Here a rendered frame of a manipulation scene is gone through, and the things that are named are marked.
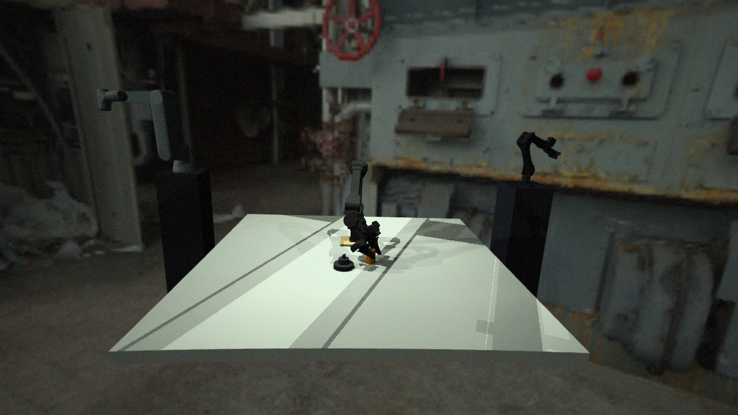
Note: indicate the orange tapered knob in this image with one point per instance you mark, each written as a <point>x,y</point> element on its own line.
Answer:
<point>370,260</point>

